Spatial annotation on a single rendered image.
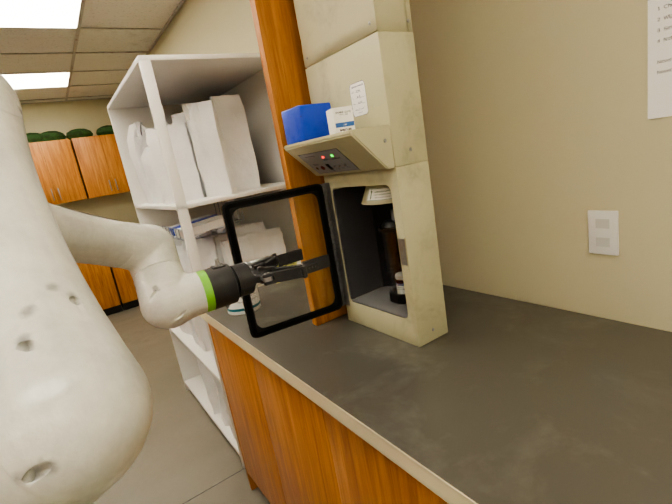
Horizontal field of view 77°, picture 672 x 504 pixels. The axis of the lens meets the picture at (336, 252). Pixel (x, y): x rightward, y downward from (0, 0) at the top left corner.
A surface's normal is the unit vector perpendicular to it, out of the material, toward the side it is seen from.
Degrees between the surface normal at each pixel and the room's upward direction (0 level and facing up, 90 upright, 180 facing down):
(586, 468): 0
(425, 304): 90
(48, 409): 60
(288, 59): 90
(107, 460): 107
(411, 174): 90
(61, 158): 90
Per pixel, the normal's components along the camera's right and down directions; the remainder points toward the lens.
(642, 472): -0.17, -0.96
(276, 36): 0.56, 0.10
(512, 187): -0.81, 0.26
